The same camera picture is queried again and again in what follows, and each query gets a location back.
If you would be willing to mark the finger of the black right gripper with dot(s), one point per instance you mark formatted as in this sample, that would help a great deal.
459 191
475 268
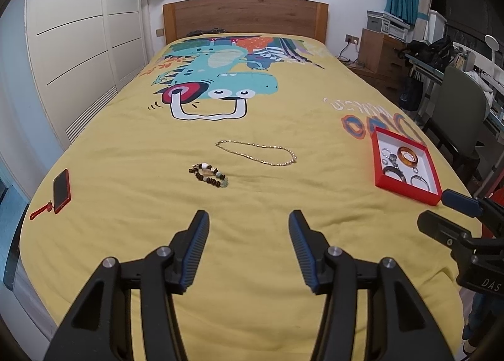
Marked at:
462 203
444 231

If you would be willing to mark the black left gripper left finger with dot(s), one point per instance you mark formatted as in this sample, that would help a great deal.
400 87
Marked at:
98 325

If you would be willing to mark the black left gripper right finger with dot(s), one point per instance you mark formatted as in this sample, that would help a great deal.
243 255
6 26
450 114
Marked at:
399 323

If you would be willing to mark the amber bangle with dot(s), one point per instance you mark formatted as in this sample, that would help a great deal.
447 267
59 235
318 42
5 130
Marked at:
407 156

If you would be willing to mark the red jewelry box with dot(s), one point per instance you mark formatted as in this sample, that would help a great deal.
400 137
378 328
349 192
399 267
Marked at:
387 142

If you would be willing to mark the silver bangle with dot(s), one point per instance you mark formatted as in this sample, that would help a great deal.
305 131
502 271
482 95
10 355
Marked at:
419 182

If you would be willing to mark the green chair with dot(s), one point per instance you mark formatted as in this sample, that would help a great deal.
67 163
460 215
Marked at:
456 120

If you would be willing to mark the dark metal bangle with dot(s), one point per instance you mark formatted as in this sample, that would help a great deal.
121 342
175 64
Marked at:
395 171

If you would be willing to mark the white desk lamp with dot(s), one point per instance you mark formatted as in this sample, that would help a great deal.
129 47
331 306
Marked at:
493 44

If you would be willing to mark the wooden nightstand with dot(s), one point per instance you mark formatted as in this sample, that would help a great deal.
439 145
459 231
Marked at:
379 65

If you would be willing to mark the yellow cartoon bedspread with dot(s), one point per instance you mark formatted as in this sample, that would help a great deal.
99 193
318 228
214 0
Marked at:
247 129

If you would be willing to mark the wooden headboard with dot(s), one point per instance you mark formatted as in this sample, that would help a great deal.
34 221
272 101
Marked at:
291 17

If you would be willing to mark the white wardrobe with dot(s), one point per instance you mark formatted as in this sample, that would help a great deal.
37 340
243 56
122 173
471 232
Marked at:
82 53

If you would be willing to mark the red phone with strap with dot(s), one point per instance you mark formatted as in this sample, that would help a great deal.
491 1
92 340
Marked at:
61 196

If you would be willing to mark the wall power socket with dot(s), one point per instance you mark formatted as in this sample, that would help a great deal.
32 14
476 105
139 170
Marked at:
352 39

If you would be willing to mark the wall light switch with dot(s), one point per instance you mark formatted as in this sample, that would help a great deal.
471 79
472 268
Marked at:
160 32

